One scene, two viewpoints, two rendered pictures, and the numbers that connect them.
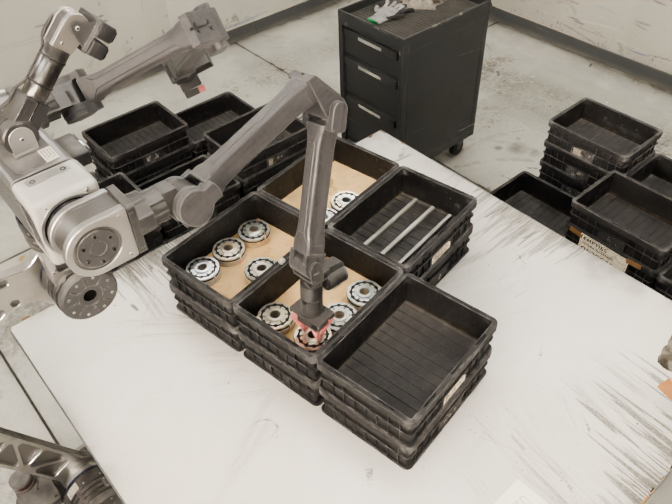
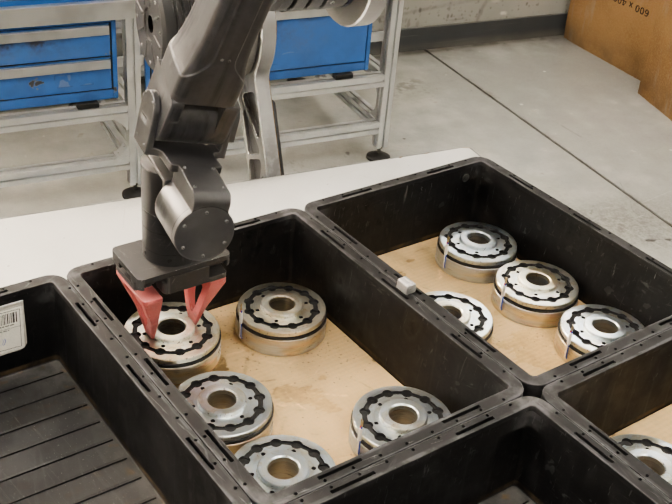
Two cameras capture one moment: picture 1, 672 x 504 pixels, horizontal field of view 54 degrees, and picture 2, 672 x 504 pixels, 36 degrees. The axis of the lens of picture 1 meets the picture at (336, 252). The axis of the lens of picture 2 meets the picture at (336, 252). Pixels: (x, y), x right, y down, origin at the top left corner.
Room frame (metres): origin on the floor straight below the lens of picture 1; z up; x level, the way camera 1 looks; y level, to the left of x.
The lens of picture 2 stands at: (1.45, -0.76, 1.54)
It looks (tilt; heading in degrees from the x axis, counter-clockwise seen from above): 32 degrees down; 101
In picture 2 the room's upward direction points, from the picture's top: 5 degrees clockwise
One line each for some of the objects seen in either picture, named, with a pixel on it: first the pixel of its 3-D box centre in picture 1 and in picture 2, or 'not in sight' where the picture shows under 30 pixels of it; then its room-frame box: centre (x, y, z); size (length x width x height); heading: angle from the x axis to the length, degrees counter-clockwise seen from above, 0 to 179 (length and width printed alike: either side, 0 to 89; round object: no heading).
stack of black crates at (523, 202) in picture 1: (535, 223); not in sight; (2.23, -0.91, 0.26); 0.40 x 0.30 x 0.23; 39
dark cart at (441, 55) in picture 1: (410, 87); not in sight; (3.13, -0.43, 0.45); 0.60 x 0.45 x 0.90; 129
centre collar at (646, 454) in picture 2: not in sight; (648, 467); (1.63, 0.03, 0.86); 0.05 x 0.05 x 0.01
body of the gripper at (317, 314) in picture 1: (311, 304); (171, 235); (1.13, 0.07, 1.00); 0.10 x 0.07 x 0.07; 48
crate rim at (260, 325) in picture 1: (319, 290); (283, 336); (1.26, 0.05, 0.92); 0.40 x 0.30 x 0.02; 139
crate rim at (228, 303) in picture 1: (243, 245); (501, 259); (1.45, 0.27, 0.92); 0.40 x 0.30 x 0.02; 139
